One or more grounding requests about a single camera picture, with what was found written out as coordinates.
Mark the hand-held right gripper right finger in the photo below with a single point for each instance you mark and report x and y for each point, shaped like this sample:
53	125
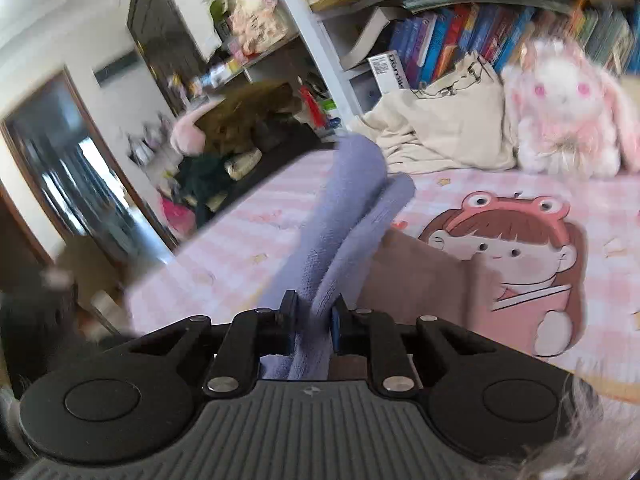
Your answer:
336	327

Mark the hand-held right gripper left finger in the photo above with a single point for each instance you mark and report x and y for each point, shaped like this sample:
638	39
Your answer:
287	320

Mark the brown and lavender sweater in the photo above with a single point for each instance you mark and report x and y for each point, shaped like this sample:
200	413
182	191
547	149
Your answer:
345	240

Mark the pink checked table mat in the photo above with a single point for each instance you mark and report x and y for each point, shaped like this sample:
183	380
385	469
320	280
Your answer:
280	230

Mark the dark green cloth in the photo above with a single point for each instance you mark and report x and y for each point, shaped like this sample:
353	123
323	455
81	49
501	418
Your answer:
205	180

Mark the olive brown cloth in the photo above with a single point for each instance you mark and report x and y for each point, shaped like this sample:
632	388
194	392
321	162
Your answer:
240	115

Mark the pink plush toy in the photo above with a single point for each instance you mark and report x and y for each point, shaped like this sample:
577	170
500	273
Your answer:
185	135

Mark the red tassel ornament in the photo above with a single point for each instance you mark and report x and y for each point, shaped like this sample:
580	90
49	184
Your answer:
310	105

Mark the cream garment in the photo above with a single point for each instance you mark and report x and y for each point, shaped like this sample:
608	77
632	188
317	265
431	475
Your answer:
450	125

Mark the dark glass door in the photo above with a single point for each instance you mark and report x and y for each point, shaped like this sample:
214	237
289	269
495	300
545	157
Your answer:
75	185

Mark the white labelled box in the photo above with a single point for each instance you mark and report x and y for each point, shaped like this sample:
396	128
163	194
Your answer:
387	72

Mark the fluffy white sleeve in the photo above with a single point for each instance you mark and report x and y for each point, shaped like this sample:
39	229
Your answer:
585	440

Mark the white bookshelf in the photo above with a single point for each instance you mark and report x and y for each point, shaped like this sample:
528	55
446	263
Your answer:
310	35

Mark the pink stuffed toy on shelf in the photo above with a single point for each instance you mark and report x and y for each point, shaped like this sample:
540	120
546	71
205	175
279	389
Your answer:
255	15

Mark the row of books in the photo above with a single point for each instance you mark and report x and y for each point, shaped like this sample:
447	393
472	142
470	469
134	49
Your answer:
450	35

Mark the pink and white bunny plush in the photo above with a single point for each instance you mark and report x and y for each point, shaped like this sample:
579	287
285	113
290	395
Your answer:
565	110

